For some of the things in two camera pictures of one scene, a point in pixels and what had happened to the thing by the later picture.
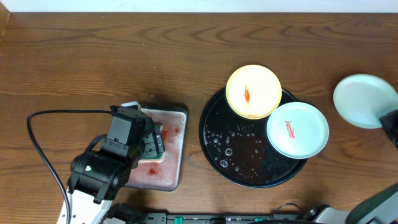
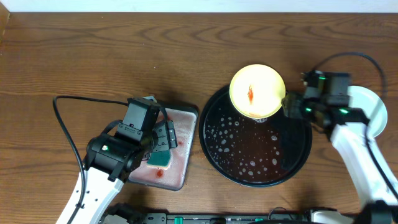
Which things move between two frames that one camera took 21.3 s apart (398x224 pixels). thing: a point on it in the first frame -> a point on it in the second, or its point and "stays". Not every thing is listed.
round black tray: [239, 149] stays
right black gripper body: [392, 119] -> [307, 108]
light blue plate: [297, 130] -> [372, 108]
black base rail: [147, 218] stays
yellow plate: [254, 91] stays
